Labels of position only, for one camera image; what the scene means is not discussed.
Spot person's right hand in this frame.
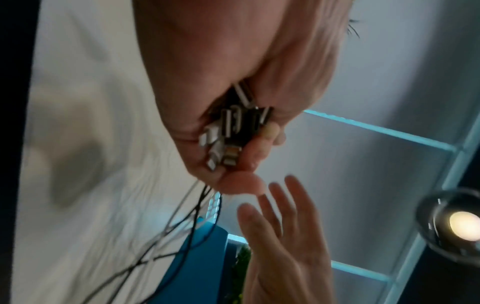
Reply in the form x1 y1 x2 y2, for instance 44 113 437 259
236 175 337 304

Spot blue sofa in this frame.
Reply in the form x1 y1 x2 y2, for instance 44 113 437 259
159 219 230 304

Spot cyan wall light strips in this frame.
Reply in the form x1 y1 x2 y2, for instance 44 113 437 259
202 109 480 304

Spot green artificial plant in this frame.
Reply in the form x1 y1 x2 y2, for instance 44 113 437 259
224 245 253 304

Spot person's left hand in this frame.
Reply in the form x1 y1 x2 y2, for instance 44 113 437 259
130 0 355 195

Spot glass pendant lamp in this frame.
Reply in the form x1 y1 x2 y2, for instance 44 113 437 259
415 186 480 265

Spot white table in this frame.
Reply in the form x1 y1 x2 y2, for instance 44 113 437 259
11 0 241 304

